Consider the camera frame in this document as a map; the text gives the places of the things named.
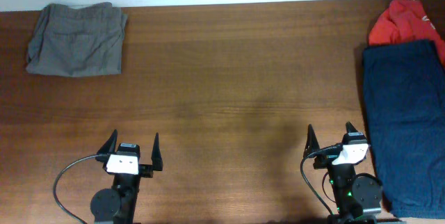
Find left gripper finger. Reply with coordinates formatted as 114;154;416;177
151;133;163;171
97;129;118;155

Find folded grey shorts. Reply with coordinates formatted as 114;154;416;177
26;2;128;77

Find left black cable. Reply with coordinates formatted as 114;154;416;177
52;154;105;224

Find red shirt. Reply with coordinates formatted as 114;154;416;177
368;0;444;66

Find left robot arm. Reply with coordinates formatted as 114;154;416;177
90;130;163;224

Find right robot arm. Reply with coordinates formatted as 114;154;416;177
300;122;402;224

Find navy blue shorts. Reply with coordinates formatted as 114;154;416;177
362;40;444;219

